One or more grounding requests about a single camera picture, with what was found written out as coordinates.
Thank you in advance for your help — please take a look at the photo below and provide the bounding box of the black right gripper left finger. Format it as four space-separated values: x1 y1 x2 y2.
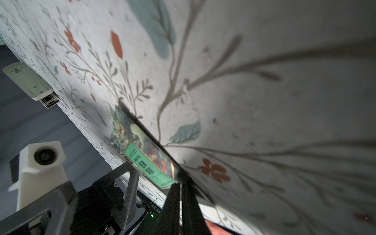
149 184 180 235

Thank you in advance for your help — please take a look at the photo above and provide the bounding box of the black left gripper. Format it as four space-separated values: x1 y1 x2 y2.
1 162 153 235

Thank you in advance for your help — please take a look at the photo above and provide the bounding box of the red tea bag left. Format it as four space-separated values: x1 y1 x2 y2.
205 219 233 235

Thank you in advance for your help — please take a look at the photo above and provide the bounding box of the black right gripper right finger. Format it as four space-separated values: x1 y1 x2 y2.
181 184 211 235

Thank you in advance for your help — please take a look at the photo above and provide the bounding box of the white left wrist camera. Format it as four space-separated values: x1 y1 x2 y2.
9 141 68 211

